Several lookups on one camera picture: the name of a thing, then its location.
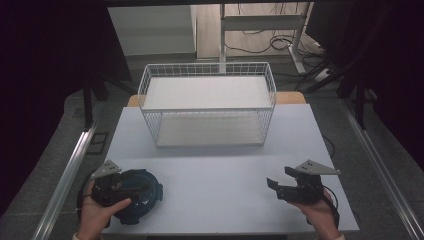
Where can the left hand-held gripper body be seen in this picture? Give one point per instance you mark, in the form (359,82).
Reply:
(106,191)

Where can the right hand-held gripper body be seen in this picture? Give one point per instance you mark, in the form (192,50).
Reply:
(308,186)

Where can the dark blue round container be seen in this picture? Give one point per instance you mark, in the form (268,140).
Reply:
(150,196)

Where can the person's left hand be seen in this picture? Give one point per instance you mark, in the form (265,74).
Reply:
(96,216)

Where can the person's right hand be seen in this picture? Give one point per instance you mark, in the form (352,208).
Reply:
(318,216)

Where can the dark floor plate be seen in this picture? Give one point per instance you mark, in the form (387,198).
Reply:
(97,143)

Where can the wooden table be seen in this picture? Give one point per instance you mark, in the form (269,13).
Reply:
(290,97)

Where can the black metal stand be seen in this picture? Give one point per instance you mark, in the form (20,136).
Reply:
(358,100)
(88,103)

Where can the white power strip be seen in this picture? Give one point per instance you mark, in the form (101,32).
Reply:
(322,75)

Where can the dark curtain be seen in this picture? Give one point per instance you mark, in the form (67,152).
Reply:
(43,83)
(393,66)

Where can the white panel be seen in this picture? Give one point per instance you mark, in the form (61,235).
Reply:
(151,30)

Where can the aluminium rail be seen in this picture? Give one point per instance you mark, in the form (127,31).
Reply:
(383,173)
(65,183)

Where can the white metal desk frame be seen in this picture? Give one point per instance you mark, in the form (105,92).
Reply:
(260,23)

